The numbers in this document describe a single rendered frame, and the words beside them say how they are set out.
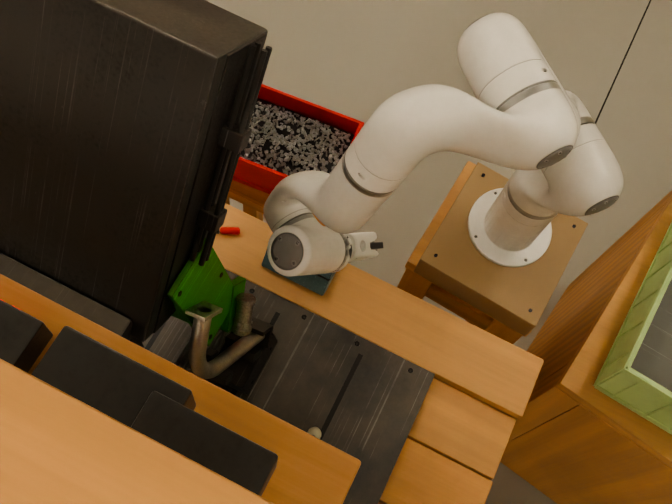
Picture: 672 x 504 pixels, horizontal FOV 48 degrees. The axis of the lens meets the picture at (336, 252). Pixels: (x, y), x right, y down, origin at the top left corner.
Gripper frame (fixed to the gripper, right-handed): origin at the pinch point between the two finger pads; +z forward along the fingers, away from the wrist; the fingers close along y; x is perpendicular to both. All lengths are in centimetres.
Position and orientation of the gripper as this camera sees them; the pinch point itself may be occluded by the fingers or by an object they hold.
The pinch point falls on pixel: (367, 248)
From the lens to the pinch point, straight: 151.0
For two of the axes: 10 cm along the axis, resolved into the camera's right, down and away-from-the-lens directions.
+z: 4.5, -0.2, 8.9
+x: 1.3, 9.9, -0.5
